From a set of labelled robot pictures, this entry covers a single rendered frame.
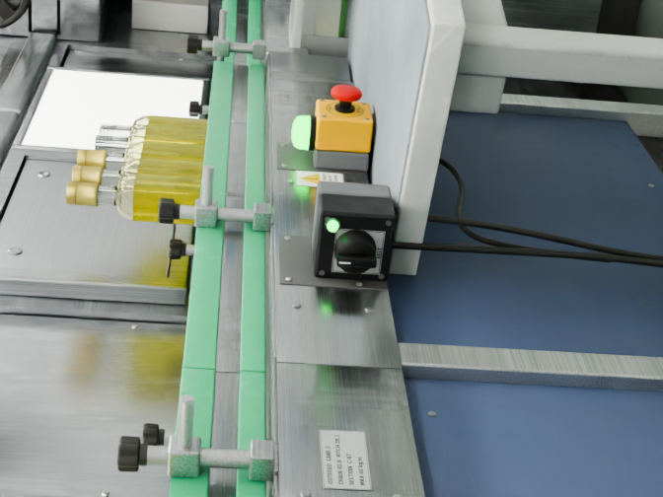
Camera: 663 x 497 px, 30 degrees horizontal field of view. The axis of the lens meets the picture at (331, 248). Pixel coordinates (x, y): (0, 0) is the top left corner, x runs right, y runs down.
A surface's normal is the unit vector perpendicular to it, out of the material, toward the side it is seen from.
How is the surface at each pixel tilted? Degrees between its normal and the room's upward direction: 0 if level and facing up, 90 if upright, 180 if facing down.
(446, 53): 90
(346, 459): 90
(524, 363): 90
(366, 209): 90
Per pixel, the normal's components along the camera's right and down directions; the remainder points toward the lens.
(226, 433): 0.10, -0.88
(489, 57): 0.03, 0.65
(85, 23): 0.05, 0.47
